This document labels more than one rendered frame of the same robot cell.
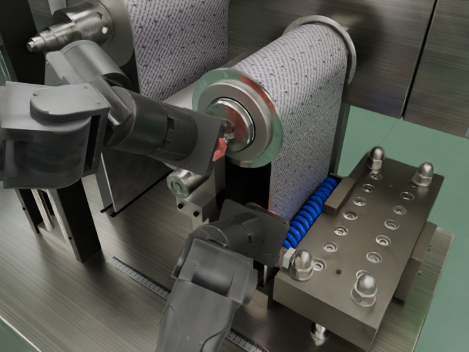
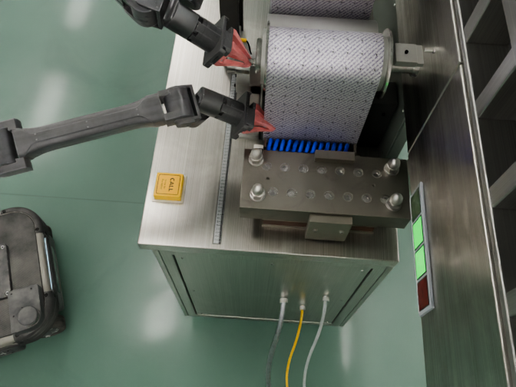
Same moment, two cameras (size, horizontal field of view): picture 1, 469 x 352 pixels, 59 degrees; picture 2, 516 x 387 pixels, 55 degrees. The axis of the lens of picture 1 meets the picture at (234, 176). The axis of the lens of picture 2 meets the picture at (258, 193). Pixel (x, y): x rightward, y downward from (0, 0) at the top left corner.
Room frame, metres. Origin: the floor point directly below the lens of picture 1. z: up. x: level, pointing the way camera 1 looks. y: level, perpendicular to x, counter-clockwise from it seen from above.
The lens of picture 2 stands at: (0.08, -0.62, 2.08)
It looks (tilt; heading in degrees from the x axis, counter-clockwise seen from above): 64 degrees down; 57
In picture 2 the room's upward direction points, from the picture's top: 3 degrees clockwise
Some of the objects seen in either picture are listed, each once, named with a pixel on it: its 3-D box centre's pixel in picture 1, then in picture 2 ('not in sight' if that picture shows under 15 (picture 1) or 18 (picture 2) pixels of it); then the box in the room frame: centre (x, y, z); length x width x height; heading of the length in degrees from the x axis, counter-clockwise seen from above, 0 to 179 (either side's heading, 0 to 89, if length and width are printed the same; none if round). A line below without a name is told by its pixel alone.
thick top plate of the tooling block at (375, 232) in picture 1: (367, 231); (323, 188); (0.52, -0.24, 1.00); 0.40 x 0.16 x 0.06; 146
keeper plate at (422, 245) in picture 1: (417, 261); (327, 229); (0.48, -0.32, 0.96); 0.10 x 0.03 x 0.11; 146
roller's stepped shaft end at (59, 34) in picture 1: (48, 40); not in sight; (0.56, 0.25, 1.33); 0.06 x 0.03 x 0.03; 146
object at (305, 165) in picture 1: (303, 173); (313, 121); (0.55, -0.12, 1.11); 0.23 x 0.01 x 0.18; 146
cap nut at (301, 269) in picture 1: (302, 262); (256, 154); (0.41, -0.10, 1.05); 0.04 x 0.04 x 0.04
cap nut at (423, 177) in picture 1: (425, 172); (395, 200); (0.63, -0.37, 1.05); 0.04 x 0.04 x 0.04
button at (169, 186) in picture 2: not in sight; (169, 186); (0.20, 0.00, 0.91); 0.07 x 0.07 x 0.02; 56
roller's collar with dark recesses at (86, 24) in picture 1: (83, 27); not in sight; (0.61, 0.22, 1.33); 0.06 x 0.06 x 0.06; 56
